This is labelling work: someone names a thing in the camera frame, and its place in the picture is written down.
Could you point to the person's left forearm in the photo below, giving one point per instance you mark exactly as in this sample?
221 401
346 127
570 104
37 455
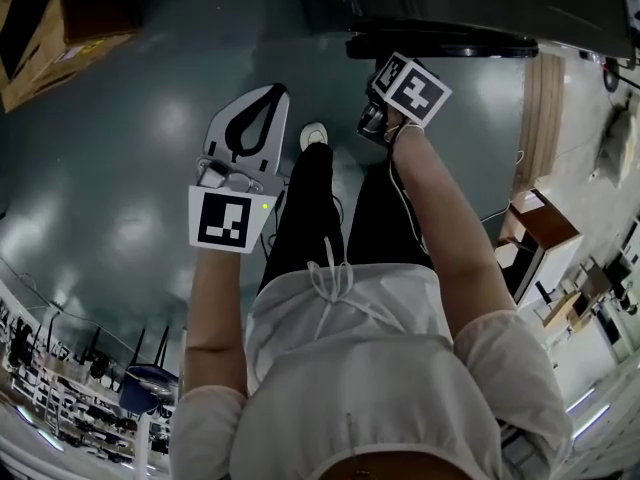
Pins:
217 318

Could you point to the cluttered white shelf rack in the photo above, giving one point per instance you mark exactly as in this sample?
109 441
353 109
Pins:
65 408

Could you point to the person's right forearm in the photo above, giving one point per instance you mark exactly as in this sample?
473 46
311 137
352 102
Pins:
450 228

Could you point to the person's white shoe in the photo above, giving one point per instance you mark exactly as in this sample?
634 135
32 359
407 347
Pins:
314 133

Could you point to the person's black trousers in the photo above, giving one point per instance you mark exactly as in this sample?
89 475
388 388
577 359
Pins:
310 218

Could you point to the brown and white cabinet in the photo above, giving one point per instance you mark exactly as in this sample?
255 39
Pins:
545 248

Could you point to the blue chair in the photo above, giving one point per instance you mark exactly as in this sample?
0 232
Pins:
147 385

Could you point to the wooden slatted pallet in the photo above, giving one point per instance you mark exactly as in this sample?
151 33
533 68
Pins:
540 118

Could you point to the grey crumpled bag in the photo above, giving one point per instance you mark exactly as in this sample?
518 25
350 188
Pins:
622 138

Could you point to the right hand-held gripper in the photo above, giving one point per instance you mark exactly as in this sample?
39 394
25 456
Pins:
415 93

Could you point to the brown cardboard box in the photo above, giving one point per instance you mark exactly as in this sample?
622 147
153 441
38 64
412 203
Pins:
65 28

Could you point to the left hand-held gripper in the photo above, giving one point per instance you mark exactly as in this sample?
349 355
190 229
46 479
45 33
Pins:
222 215

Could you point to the person's white top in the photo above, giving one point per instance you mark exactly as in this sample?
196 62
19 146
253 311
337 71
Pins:
380 368

